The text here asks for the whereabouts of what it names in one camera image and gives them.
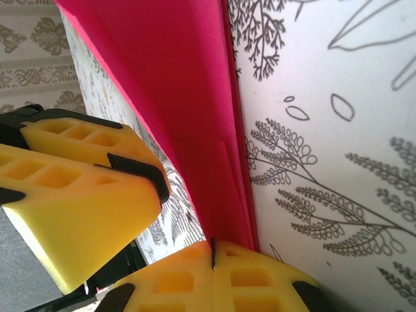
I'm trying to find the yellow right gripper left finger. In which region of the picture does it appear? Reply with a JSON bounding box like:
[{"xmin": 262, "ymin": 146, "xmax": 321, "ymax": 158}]
[{"xmin": 109, "ymin": 240, "xmax": 215, "ymax": 312}]

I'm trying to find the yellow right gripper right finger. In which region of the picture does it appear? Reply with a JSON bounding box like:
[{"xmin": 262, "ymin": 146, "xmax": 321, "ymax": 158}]
[{"xmin": 211, "ymin": 239, "xmax": 336, "ymax": 312}]

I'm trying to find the pink paper sheet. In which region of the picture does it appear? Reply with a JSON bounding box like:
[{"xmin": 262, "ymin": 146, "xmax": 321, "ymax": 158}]
[{"xmin": 53, "ymin": 0, "xmax": 261, "ymax": 253}]

